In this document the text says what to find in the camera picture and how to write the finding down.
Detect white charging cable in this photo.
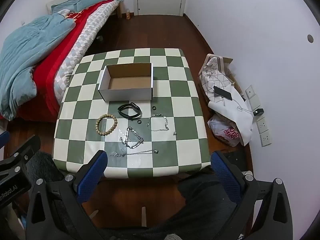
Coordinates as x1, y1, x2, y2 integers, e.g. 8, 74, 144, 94
231, 90, 256, 113

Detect bed with checkered sheet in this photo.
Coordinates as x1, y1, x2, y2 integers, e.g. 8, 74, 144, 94
0, 0, 128, 123

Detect person's dark pants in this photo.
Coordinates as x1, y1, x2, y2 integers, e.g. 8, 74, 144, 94
30, 151, 253, 240

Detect light blue quilt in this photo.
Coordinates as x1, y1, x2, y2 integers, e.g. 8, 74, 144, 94
0, 14, 76, 121

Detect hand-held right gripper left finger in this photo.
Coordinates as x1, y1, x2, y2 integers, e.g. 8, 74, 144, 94
26, 150, 108, 240

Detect wooden bead bracelet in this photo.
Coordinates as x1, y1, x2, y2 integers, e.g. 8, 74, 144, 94
95, 114, 118, 136

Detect white patterned tote bag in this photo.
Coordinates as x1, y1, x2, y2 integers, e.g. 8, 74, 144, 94
199, 54, 238, 103

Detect thick silver chain bracelet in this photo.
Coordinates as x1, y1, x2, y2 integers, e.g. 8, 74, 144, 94
119, 127, 145, 148

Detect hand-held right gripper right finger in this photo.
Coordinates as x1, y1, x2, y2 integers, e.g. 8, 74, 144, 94
211, 151, 293, 240

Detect red blanket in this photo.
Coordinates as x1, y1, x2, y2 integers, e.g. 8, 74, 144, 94
0, 0, 118, 123

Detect black smart band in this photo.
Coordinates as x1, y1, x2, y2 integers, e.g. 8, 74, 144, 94
117, 102, 142, 119

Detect white red plastic bag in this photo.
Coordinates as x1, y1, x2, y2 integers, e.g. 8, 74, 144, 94
207, 116, 242, 147

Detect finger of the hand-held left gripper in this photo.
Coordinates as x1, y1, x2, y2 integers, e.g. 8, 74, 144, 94
0, 135, 41, 180
0, 131, 10, 150

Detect green white checkered table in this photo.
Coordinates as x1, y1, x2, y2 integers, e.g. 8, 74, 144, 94
52, 47, 210, 179

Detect thin silver disc bracelet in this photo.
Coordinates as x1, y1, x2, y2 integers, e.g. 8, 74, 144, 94
147, 114, 170, 132

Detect black smartphone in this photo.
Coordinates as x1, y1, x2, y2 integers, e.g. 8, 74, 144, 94
214, 86, 232, 101

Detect white paper bag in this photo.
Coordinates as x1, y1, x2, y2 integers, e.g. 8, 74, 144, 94
207, 84, 254, 146

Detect thin silver pendant necklace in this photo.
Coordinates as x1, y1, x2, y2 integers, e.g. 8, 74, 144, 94
110, 149, 159, 157

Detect brown cardboard carton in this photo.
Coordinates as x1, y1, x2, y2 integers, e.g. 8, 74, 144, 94
219, 56, 247, 102

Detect cardboard box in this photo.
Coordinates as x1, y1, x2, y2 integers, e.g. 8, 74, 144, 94
98, 62, 153, 102

